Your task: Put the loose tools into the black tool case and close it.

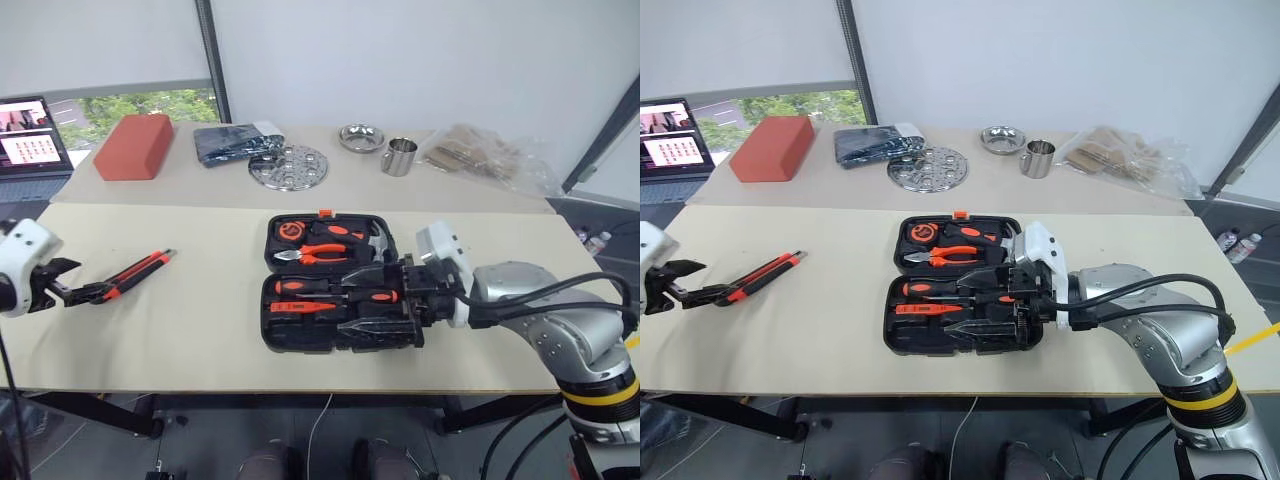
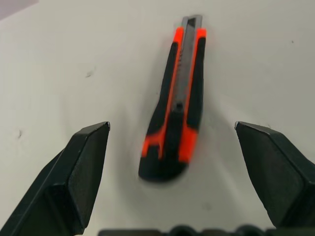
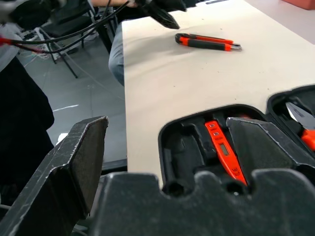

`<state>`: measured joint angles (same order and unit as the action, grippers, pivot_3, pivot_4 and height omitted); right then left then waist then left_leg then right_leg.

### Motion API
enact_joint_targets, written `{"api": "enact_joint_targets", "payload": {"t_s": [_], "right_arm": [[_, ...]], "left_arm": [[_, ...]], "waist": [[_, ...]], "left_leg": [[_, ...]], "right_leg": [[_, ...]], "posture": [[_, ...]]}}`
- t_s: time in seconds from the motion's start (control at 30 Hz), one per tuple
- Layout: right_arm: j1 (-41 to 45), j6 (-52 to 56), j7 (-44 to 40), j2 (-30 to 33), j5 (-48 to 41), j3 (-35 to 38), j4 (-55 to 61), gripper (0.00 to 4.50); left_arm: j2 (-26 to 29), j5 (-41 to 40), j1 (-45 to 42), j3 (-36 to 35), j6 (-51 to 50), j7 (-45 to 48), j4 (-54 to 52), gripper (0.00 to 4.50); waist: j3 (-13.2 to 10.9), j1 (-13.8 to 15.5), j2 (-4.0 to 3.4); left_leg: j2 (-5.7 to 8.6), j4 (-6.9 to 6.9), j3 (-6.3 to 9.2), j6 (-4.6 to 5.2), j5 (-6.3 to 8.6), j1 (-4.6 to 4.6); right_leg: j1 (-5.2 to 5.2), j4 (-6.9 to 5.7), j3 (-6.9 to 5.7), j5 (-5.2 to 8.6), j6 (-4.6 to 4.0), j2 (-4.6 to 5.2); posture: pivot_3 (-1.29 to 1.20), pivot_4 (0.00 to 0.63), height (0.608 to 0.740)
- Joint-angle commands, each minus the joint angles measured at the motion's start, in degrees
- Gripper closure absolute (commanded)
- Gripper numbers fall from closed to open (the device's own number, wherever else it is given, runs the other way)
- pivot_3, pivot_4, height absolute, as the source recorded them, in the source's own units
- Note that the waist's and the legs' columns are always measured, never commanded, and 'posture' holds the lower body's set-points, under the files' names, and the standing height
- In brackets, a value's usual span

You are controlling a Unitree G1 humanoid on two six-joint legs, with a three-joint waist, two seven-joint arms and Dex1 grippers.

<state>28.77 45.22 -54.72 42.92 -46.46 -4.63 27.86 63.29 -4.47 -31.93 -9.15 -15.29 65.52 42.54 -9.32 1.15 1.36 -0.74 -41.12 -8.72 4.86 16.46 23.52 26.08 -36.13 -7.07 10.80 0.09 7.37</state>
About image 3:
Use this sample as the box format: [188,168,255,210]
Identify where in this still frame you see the orange and black utility knife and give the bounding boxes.
[175,32,243,53]

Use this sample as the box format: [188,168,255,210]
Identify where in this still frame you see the black robot body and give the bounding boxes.
[0,56,55,205]

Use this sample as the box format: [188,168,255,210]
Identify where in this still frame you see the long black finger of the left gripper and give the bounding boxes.
[140,2,181,30]

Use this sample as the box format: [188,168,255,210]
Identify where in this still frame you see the red box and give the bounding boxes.
[281,0,315,9]

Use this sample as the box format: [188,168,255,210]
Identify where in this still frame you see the orange-handled pliers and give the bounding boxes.
[284,101,315,153]

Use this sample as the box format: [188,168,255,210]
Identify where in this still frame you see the short-seen black finger of the left gripper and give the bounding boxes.
[169,0,188,12]

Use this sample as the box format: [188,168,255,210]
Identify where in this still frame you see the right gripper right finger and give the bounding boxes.
[226,117,315,184]

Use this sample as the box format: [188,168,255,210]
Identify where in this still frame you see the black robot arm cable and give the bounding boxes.
[0,0,131,54]

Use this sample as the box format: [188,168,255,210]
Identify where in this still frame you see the orange voltage tester pen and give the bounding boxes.
[204,120,248,186]

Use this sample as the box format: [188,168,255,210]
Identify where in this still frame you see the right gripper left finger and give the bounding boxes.
[0,116,109,236]

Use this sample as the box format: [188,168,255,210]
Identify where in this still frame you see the black plastic tool case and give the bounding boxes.
[158,84,315,195]

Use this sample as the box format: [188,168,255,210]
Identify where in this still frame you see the black metal chair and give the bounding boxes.
[39,0,119,79]

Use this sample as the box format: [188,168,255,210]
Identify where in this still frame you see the person's leg in jeans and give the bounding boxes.
[108,23,125,87]

